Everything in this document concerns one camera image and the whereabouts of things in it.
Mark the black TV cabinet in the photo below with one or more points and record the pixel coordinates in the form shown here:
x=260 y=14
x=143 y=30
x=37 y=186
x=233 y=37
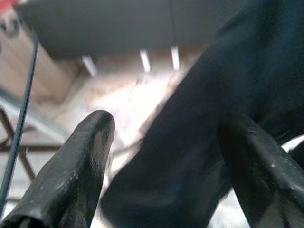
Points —
x=107 y=23

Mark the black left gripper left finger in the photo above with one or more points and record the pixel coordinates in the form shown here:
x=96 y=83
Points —
x=71 y=171

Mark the beige wooden sideboard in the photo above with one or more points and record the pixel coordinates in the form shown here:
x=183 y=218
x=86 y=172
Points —
x=31 y=71

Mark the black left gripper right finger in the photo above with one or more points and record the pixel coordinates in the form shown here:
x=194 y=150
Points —
x=261 y=178

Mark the black shirt green print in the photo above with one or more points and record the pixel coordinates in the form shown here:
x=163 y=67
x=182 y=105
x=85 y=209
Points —
x=213 y=83

